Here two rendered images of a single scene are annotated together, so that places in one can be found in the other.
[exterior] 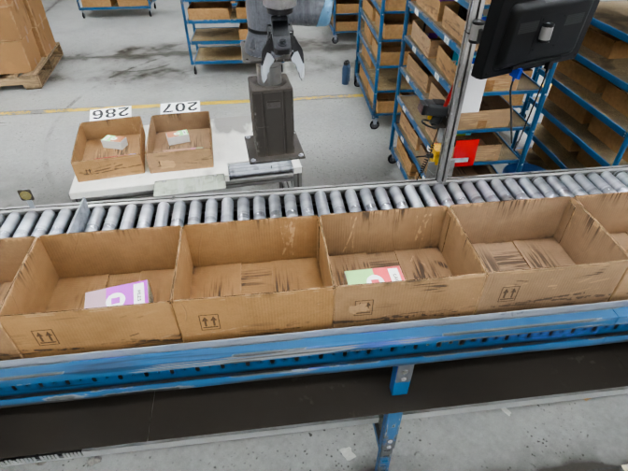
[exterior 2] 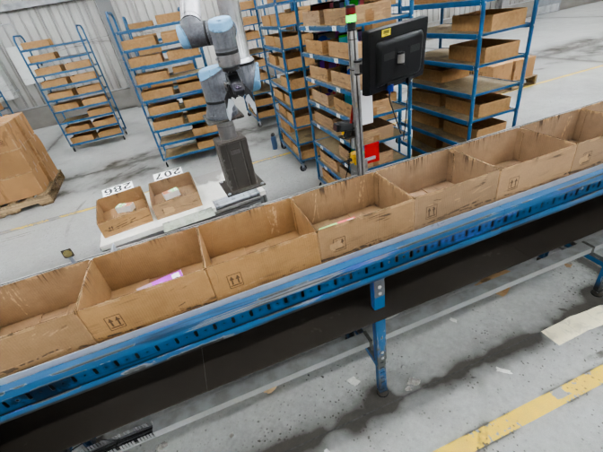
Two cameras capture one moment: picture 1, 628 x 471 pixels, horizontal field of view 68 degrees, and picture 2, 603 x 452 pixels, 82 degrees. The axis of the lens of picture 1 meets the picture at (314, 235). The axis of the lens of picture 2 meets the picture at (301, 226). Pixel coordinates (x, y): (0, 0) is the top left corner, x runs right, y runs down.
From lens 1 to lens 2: 0.27 m
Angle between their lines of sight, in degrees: 9
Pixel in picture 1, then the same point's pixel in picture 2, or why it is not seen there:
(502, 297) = (428, 215)
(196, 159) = (189, 202)
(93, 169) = (115, 226)
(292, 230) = (275, 212)
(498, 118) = (386, 132)
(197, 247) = (210, 241)
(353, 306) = (332, 244)
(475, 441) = (439, 345)
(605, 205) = (471, 150)
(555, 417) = (486, 314)
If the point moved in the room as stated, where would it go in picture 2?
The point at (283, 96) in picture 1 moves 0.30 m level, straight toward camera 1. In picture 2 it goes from (240, 144) to (249, 160)
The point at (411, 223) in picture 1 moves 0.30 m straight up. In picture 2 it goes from (353, 190) to (348, 122)
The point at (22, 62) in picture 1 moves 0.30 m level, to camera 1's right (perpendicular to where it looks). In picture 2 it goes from (35, 186) to (59, 181)
